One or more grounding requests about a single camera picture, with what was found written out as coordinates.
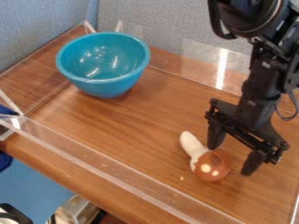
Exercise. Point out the clear acrylic front barrier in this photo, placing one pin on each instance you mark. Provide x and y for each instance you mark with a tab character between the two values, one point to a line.
129	194

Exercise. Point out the clear acrylic barrier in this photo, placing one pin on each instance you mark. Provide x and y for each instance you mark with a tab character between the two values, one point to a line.
129	194
206	64

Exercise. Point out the brown and white toy mushroom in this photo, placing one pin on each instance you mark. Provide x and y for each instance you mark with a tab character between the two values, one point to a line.
209	164

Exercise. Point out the black white device corner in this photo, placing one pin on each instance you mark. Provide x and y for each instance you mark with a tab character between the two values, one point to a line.
12	216

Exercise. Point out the clear acrylic back barrier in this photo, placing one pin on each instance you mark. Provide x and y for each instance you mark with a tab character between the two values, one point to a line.
206	64

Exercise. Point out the metal frame under table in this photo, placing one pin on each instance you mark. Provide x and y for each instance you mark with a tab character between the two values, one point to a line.
74	211

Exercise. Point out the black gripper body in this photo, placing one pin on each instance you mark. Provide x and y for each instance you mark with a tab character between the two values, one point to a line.
247	121

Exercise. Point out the blue plastic bowl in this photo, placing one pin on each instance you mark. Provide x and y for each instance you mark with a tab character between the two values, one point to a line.
102	62

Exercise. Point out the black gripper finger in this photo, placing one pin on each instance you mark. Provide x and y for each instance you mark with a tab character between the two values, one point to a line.
255	159
216	135

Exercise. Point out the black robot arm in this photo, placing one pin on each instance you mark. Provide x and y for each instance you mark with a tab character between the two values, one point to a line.
268	24

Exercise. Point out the blue cloth at edge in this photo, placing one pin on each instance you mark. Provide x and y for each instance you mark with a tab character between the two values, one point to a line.
5	159

